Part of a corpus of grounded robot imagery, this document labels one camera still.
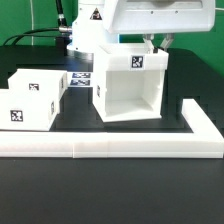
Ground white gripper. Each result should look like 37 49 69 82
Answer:
103 0 215 54

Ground white drawer housing box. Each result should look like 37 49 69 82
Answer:
93 44 169 122

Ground white drawer tray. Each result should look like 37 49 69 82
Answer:
8 68 68 100
0 89 59 131

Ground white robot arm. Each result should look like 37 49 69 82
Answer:
67 0 216 60

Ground white fiducial marker plate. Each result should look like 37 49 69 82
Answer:
67 71 92 88

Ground white L-shaped fence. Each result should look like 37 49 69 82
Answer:
0 99 224 158

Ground black cable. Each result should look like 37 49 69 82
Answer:
2 0 73 47

